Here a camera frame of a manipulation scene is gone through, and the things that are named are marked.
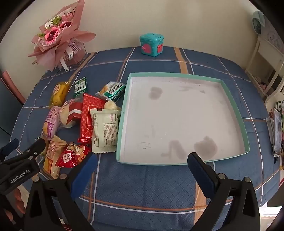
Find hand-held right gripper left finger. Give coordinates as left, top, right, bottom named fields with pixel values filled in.
left=25, top=153, right=98, bottom=231

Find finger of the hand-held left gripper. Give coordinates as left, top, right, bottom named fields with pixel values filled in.
left=0, top=139, right=20, bottom=156
left=15, top=139, right=47, bottom=161

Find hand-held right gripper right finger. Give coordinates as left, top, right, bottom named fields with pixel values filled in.
left=187, top=152, right=260, bottom=231

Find orange cream snack packet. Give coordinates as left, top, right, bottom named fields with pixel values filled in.
left=42, top=135, right=68, bottom=179

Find red floral snack packet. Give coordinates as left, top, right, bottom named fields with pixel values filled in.
left=55, top=142, right=91, bottom=168

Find pink snack packet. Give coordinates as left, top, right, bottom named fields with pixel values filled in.
left=42, top=106, right=64, bottom=143

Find cream white snack packet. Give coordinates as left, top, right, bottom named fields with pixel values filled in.
left=90, top=109, right=121, bottom=154

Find clear packet with red band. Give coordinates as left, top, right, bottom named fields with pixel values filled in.
left=59, top=99, right=83, bottom=128

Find red patterned snack packet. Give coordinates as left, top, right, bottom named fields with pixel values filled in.
left=78, top=93, right=107, bottom=144

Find yellow cake packet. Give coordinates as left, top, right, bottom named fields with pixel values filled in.
left=49, top=81, right=71, bottom=107

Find teal rimmed white tray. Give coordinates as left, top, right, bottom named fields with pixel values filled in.
left=116, top=73, right=250, bottom=166

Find small green snack packet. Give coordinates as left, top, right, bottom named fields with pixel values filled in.
left=73, top=77, right=89, bottom=98

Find green white cookie packet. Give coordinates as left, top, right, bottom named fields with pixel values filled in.
left=96, top=81, right=126, bottom=103

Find dark blue furniture panel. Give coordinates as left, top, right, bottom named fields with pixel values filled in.
left=0, top=71, right=26, bottom=145

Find blue plaid tablecloth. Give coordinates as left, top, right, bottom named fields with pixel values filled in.
left=10, top=46, right=281, bottom=231

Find clear plastic pouch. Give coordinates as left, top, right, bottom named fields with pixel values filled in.
left=266, top=108, right=284, bottom=158

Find clear vase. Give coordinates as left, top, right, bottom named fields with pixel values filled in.
left=63, top=41, right=87, bottom=68

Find pink flower bouquet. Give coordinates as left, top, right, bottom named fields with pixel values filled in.
left=28, top=0, right=96, bottom=72

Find white shelf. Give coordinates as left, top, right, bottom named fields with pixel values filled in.
left=245, top=36, right=284, bottom=105

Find teal toy box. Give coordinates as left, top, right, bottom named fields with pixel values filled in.
left=139, top=33, right=164, bottom=56

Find pale floral cloth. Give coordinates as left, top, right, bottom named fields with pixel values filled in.
left=262, top=21, right=284, bottom=52

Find teal round ornament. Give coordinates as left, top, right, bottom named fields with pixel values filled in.
left=252, top=11, right=265, bottom=34

